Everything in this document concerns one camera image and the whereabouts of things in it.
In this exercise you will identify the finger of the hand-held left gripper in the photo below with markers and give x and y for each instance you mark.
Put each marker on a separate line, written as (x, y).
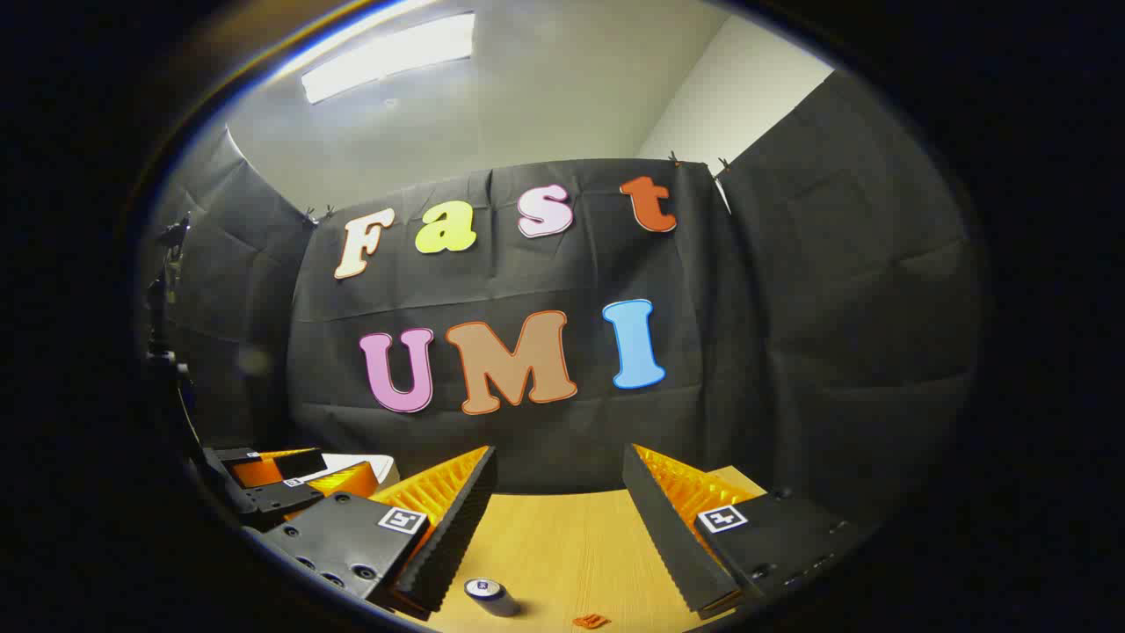
(290, 459)
(281, 499)

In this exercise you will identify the silver blue pop can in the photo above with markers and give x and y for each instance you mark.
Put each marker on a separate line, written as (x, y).
(489, 596)

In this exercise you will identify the white desktop garbage bin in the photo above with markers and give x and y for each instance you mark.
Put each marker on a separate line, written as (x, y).
(365, 463)

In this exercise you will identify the wooden desktop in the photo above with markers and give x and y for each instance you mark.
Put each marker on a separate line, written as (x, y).
(562, 554)

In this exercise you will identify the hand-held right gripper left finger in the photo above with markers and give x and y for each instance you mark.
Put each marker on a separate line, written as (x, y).
(457, 527)

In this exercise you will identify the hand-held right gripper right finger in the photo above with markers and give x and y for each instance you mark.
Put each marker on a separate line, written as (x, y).
(664, 527)

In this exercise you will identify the orange paper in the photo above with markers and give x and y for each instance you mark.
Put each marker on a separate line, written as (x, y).
(591, 622)

